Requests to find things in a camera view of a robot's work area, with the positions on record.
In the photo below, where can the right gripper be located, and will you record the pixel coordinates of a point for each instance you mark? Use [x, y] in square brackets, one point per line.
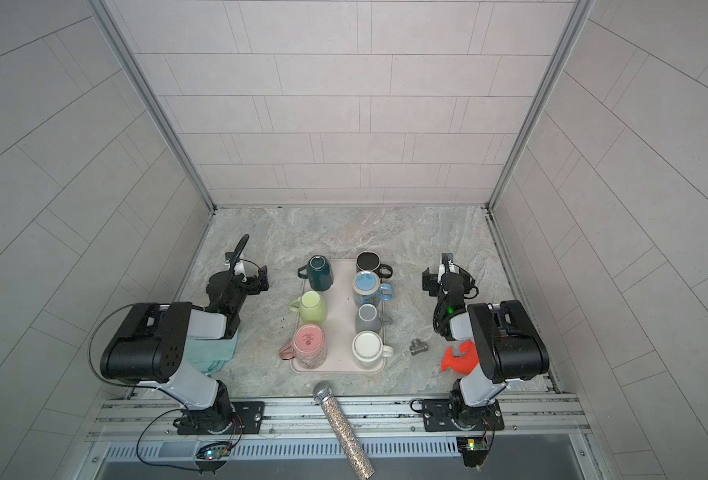
[447, 270]

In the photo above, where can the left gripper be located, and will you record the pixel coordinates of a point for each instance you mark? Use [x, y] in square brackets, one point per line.
[234, 265]

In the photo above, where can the iridescent blue butterfly mug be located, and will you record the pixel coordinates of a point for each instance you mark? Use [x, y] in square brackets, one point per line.
[368, 288]

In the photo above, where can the dark green mug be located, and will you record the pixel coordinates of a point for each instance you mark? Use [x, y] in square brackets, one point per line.
[318, 272]

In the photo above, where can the black mug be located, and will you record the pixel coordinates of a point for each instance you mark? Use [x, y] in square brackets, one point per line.
[371, 262]

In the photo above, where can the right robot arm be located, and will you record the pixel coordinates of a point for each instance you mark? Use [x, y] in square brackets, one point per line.
[498, 339]

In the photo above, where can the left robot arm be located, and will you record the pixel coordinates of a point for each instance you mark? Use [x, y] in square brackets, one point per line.
[147, 351]

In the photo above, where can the light green mug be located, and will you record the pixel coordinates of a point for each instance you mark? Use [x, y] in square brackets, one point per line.
[310, 307]

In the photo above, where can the grey mug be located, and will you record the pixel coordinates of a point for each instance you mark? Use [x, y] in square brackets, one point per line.
[369, 318]

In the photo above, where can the pink glass mug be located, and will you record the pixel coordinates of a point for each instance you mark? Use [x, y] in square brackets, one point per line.
[308, 347]

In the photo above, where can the white mug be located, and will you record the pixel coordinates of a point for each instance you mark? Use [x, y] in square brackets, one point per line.
[369, 349]

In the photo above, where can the small metal clip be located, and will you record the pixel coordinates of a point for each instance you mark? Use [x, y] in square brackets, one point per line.
[418, 346]

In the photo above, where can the teal folded cloth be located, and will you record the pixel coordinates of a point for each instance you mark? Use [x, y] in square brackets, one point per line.
[209, 356]

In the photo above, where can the red shark plush toy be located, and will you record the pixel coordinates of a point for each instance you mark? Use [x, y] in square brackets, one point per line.
[463, 363]

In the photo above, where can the beige plastic tray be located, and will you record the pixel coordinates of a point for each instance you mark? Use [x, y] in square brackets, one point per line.
[339, 326]

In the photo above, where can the glitter tube with silver cap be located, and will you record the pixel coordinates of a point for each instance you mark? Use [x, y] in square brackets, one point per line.
[349, 442]

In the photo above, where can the right circuit board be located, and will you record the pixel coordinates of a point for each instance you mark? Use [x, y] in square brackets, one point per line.
[473, 450]

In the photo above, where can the circuit board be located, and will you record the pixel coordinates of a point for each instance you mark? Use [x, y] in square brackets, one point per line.
[213, 452]
[473, 450]

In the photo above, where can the left circuit board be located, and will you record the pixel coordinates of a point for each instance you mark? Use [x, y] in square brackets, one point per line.
[213, 452]

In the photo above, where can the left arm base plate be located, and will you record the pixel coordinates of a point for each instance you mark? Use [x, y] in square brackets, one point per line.
[222, 419]

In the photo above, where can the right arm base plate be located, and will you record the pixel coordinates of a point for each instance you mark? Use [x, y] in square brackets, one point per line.
[442, 415]

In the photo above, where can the aluminium rail frame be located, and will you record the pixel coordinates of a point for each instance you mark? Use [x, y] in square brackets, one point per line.
[518, 413]

